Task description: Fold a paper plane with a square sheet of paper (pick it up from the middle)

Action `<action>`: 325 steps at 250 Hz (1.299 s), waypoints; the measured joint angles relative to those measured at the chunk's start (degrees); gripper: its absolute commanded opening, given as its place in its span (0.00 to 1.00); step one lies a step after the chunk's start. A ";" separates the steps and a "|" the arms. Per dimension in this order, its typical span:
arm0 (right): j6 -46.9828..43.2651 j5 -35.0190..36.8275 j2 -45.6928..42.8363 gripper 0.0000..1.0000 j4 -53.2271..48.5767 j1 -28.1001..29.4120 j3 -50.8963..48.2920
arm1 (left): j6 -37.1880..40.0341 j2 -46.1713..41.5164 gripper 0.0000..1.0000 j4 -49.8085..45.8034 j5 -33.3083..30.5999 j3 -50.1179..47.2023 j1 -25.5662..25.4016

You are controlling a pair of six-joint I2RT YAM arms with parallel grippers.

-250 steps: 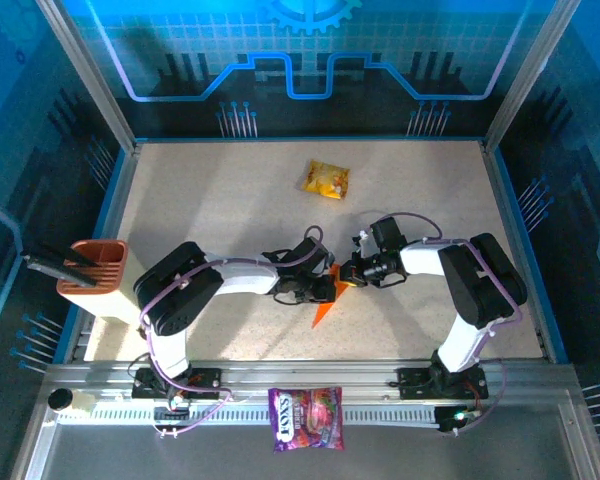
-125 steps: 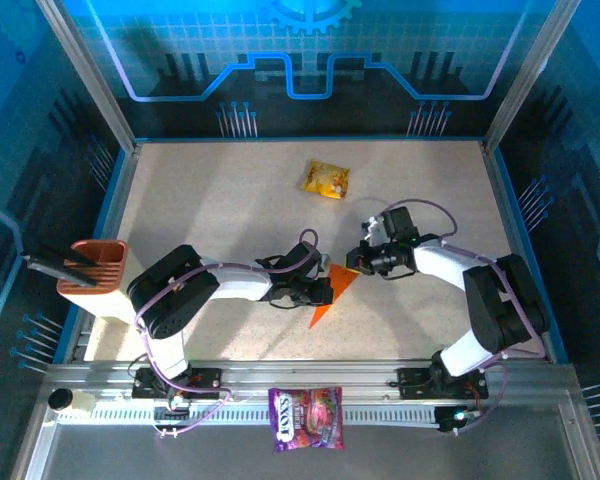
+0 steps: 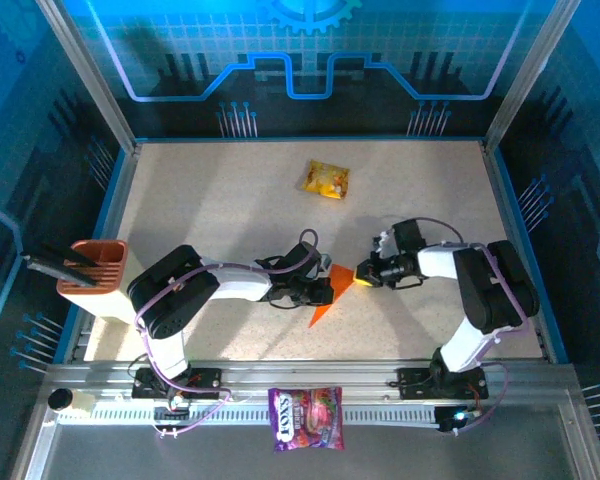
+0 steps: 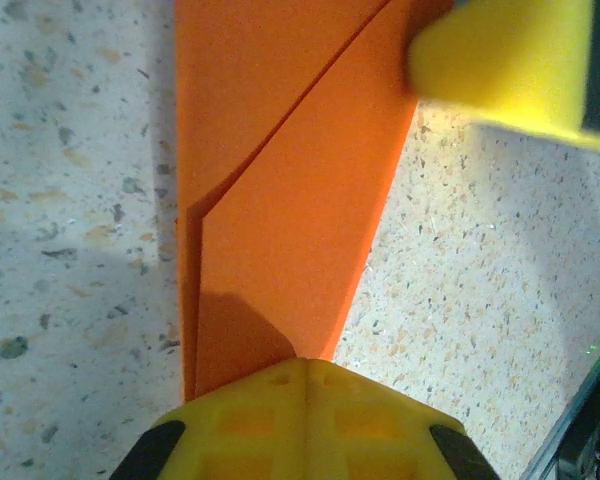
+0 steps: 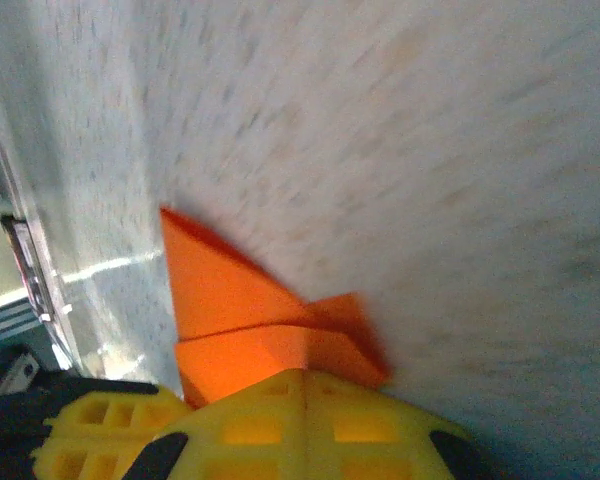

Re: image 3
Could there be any orange paper sheet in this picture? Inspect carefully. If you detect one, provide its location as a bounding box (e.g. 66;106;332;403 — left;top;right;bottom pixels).
307;263;357;329

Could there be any aluminium frame post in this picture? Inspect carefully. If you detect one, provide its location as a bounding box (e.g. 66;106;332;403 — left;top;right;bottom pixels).
33;0;142;155
482;0;584;154

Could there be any black thin stick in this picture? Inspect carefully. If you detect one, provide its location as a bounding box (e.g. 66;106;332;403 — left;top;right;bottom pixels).
32;243;100;267

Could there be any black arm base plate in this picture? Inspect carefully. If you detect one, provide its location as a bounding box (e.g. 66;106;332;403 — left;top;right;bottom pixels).
397;366;489;401
131;367;223;400

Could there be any aluminium side rail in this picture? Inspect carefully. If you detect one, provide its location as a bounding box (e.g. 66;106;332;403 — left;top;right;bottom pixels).
62;142;141;364
481;141;556;362

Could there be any white slotted cable duct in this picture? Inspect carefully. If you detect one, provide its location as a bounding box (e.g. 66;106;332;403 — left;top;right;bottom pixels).
57;401;442;427

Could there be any purple candy bag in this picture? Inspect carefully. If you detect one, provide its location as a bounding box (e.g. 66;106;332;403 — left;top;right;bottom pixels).
267;386;345;453

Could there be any black flat tool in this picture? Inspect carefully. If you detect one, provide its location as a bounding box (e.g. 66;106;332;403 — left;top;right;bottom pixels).
21;253;97;289

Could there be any orange and beige utensil holder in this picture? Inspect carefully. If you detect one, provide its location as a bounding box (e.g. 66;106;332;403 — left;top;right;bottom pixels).
54;239;142;324

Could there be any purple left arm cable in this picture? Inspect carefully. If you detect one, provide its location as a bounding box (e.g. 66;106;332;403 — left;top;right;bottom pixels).
133;228;321;439

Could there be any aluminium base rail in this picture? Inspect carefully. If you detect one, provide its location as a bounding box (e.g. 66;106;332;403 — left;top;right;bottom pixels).
39;358;581;401

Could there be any yellow snack packet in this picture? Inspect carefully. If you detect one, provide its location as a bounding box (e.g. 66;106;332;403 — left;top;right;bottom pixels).
300;158;351;200

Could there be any small controller board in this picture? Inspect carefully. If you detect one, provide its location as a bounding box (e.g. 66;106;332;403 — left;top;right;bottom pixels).
435;405;481;434
152;397;191;426

